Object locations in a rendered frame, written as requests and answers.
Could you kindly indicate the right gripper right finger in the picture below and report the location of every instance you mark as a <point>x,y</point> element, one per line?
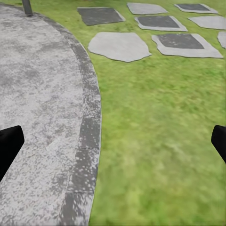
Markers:
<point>218,139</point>

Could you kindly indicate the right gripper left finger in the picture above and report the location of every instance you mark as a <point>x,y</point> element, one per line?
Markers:
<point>11,141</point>

